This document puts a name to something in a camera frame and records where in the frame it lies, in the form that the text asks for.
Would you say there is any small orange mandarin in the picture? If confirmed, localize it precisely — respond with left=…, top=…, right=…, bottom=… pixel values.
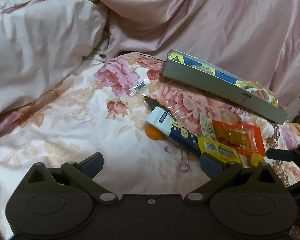
left=145, top=123, right=166, bottom=140

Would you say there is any white navy snack tube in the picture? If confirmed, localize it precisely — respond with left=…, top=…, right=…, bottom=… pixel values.
left=146, top=107, right=201, bottom=156

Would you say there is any yellow snack packet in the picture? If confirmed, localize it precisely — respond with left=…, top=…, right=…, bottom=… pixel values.
left=197, top=135, right=243, bottom=166

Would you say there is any orange red snack packet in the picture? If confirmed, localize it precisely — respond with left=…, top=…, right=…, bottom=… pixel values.
left=212, top=120, right=266, bottom=157

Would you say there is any grey snack box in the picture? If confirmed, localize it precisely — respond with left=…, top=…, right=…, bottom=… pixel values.
left=163, top=49, right=288, bottom=124

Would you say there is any bread snack in wrapper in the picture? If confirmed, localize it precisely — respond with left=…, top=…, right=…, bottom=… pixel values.
left=245, top=81, right=279, bottom=107

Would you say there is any white green snack packet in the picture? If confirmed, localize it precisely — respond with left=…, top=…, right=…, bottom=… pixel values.
left=200, top=114, right=217, bottom=140

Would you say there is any floral quilt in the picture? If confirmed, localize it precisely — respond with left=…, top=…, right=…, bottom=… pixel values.
left=0, top=53, right=300, bottom=239

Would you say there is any pink satin curtain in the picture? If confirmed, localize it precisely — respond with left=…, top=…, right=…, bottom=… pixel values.
left=5, top=0, right=300, bottom=108

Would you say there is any dark seaweed snack packet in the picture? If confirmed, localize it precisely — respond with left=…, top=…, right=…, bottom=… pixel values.
left=143, top=95, right=174, bottom=117

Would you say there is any clear wrapper with barcode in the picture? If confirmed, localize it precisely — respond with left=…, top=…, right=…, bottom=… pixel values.
left=128, top=77, right=151, bottom=97

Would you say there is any pale pink duvet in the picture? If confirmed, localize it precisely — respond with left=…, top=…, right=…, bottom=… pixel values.
left=0, top=0, right=107, bottom=114

